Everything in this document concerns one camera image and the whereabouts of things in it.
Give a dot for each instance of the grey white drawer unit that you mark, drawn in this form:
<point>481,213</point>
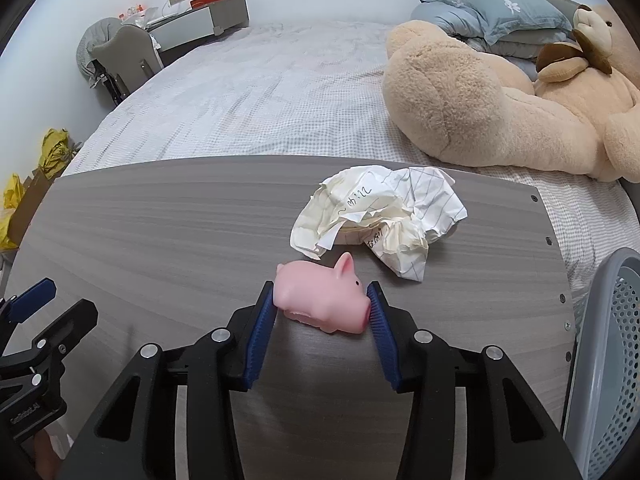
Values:
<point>200,22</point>

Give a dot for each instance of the grey perforated plastic basket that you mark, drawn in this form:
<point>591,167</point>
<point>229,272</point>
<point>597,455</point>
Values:
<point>600,360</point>

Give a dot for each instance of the grey-blue floral pillow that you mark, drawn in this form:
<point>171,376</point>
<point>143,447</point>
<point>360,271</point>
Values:
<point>490,10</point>

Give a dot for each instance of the large beige teddy bear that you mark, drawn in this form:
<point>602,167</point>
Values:
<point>450,100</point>

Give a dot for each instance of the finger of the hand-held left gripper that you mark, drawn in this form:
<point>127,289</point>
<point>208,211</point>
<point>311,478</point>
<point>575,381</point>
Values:
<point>70,317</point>
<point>32,297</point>

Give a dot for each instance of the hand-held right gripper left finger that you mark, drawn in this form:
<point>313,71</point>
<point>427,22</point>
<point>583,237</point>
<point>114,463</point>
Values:
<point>260,340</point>

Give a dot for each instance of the grey garment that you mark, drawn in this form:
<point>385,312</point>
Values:
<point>90,45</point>

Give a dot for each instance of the folded grey-blue duvet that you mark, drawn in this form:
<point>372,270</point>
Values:
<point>450,22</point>

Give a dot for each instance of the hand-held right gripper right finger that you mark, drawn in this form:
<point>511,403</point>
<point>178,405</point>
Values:
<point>382,340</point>

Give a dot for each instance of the crumpled lined paper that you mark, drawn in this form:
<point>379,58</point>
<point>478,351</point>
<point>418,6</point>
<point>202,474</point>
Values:
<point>395,200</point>

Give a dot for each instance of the plain grey pillow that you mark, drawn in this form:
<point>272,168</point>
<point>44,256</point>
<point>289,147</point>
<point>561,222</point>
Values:
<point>555,2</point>

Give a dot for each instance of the grey chair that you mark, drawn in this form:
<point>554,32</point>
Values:
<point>125,52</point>

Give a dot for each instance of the pink toy pig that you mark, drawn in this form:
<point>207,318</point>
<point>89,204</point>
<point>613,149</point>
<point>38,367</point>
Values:
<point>320,295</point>

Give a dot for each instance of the bed with checked sheet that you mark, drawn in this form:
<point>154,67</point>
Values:
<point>250,90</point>

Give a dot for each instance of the yellow plastic bag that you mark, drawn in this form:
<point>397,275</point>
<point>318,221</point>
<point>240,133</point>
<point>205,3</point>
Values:
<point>55,152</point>
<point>11,210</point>

